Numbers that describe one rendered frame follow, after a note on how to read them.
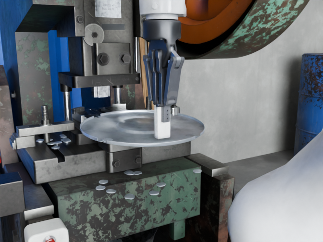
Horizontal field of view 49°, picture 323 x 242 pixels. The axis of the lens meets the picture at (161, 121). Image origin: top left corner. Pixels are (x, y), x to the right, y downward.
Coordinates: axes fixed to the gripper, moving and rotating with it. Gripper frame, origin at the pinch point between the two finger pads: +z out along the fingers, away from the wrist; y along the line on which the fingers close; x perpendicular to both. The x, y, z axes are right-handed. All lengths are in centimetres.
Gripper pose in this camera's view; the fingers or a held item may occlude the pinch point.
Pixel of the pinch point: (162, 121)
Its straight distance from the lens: 73.4
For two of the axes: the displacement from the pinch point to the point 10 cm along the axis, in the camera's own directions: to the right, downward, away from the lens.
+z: 0.0, 9.8, 2.1
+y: 4.9, 1.8, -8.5
